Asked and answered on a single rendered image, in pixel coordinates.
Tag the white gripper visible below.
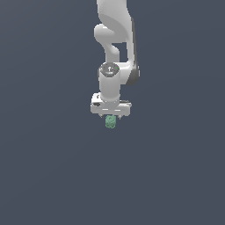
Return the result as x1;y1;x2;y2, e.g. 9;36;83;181
90;92;132;120

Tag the small green object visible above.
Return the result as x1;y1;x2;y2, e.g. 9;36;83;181
105;114;117;129

